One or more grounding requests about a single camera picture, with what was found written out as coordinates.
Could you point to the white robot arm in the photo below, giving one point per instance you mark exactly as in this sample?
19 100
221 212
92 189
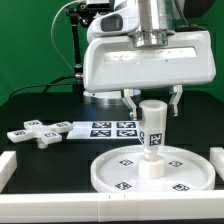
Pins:
136 47

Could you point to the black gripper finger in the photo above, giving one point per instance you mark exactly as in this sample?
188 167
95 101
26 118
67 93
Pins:
176 93
127 95

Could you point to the white round table top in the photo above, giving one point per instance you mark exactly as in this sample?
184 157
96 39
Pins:
125 169

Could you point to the white marker sheet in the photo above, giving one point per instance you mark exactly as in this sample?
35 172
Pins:
104 130

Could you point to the white front fence rail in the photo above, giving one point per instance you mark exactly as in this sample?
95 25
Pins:
104 207

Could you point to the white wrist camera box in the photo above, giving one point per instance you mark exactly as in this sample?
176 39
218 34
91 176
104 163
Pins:
113 24

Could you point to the white left fence block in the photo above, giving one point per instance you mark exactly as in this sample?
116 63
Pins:
8 165

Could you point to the white cross-shaped table base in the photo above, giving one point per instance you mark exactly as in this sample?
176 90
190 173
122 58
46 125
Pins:
44 134

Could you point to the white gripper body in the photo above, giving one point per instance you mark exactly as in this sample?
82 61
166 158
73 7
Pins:
113 63

